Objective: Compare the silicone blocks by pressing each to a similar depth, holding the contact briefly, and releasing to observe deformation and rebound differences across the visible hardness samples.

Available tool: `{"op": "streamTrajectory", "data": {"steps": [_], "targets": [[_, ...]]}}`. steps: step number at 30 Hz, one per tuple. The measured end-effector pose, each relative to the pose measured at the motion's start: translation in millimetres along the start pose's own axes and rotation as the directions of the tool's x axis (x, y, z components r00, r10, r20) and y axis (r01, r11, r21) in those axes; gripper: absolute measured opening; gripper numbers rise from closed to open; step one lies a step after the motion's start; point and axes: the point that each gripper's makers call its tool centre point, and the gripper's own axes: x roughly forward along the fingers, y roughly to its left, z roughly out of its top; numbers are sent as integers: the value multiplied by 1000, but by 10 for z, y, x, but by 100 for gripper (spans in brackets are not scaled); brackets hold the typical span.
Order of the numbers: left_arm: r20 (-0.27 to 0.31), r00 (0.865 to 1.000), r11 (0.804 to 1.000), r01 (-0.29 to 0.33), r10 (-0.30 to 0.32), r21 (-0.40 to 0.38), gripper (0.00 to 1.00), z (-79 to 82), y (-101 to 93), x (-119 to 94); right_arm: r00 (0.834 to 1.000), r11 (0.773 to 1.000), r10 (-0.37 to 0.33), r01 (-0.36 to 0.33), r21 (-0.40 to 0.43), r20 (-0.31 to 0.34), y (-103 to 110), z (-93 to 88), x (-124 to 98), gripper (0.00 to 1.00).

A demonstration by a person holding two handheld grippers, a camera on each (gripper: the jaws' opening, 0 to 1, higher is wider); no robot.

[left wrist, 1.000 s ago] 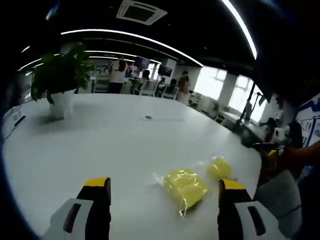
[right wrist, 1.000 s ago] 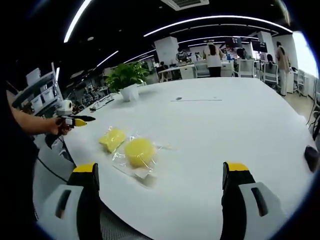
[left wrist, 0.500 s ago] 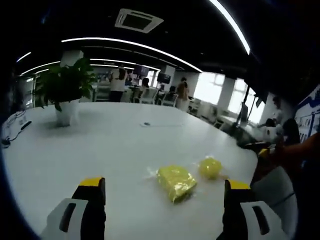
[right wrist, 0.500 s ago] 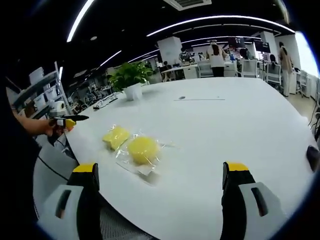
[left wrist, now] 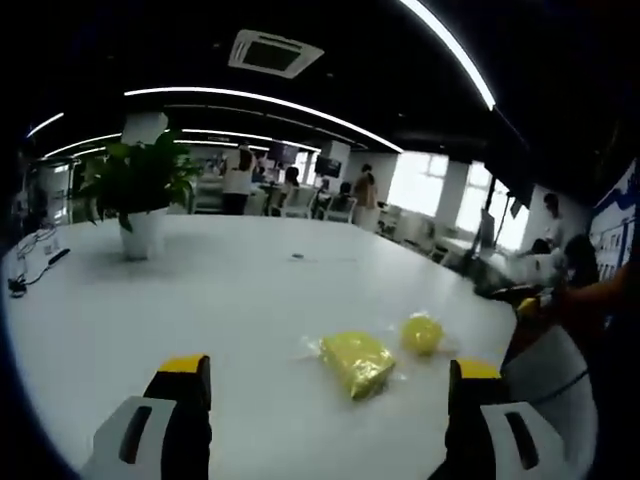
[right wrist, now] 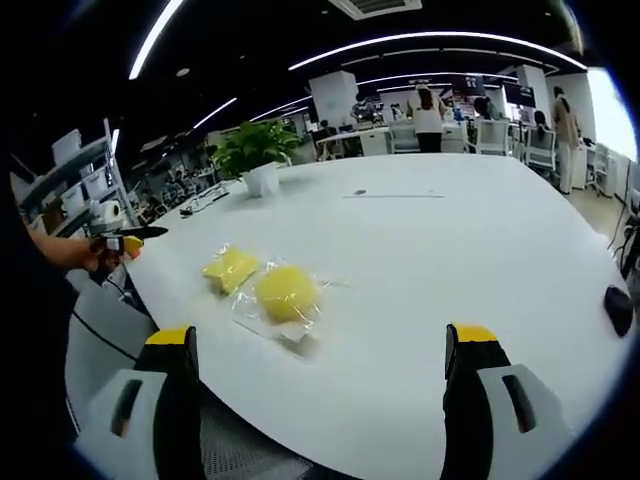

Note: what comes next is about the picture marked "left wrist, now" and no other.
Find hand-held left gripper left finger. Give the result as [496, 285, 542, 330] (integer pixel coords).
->
[79, 353, 214, 480]

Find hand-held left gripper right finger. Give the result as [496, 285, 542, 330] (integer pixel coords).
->
[429, 358, 581, 480]

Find round yellow silicone block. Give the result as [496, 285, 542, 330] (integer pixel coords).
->
[394, 310, 459, 359]

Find rectangular yellow silicone block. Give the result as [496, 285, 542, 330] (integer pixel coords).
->
[299, 329, 399, 402]

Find person's right hand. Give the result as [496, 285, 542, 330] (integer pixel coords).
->
[552, 284, 594, 321]

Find person's dark clothing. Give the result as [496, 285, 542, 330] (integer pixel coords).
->
[589, 304, 640, 451]

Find white mesh office chair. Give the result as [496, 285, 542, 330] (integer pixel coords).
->
[324, 195, 357, 221]
[284, 185, 319, 219]

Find dark hanging sign screen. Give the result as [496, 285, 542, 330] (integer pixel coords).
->
[267, 142, 297, 164]
[315, 155, 344, 177]

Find green potted plant white pot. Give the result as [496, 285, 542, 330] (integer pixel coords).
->
[79, 130, 201, 261]

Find long straight ceiling light strip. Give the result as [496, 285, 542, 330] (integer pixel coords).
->
[399, 0, 496, 111]

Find short ceiling light strip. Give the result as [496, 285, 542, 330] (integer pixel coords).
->
[44, 132, 124, 159]
[27, 112, 65, 137]

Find long curved ceiling light strip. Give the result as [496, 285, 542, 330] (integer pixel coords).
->
[124, 87, 404, 151]

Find white ceiling air conditioner vent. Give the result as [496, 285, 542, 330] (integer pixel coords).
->
[228, 29, 325, 80]

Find blue white wall poster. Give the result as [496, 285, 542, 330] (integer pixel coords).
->
[589, 159, 640, 281]

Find black cable bundle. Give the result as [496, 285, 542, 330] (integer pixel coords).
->
[7, 224, 71, 299]

